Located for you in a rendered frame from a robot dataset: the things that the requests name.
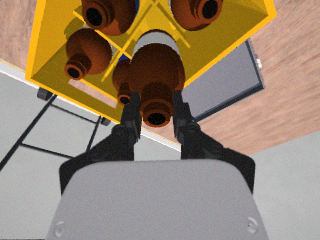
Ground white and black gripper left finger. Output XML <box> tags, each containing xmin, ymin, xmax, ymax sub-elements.
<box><xmin>59</xmin><ymin>91</ymin><xmax>142</xmax><ymax>197</ymax></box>

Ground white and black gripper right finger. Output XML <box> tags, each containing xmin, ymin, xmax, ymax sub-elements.
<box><xmin>172</xmin><ymin>90</ymin><xmax>256</xmax><ymax>195</ymax></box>

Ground yellow wooden crate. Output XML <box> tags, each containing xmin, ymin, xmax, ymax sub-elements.
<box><xmin>25</xmin><ymin>0</ymin><xmax>245</xmax><ymax>124</ymax></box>

